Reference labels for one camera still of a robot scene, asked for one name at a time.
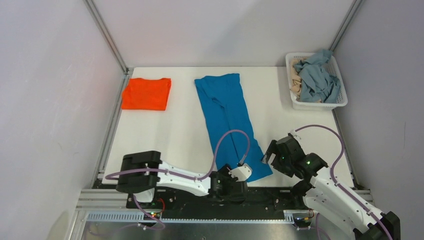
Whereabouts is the grey-blue crumpled t-shirt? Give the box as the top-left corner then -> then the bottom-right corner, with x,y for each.
294,49 -> 341,104

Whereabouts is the folded orange t-shirt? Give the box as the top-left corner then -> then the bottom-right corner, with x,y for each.
121,78 -> 172,111

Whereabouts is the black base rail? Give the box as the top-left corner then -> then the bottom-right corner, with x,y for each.
140,187 -> 309,221

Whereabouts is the white plastic laundry basket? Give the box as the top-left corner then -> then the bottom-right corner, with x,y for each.
285,52 -> 348,111

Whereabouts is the aluminium frame profile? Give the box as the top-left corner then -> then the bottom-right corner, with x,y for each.
67,188 -> 387,240

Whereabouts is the beige crumpled t-shirt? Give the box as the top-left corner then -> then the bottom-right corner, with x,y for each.
290,58 -> 302,99

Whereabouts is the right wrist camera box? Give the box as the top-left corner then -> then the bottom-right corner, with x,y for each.
288,129 -> 302,141

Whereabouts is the blue t-shirt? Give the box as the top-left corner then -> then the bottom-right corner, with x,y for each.
194,73 -> 273,182

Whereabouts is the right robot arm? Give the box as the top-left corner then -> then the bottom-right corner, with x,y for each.
262,135 -> 401,240

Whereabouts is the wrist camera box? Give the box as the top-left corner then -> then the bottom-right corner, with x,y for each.
288,129 -> 302,141
228,164 -> 253,182

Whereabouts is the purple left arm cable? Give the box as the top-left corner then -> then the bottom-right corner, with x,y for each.
104,129 -> 252,231

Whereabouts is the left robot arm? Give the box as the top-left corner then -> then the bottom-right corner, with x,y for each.
107,150 -> 253,208

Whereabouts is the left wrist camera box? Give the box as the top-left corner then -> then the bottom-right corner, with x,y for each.
228,164 -> 253,182

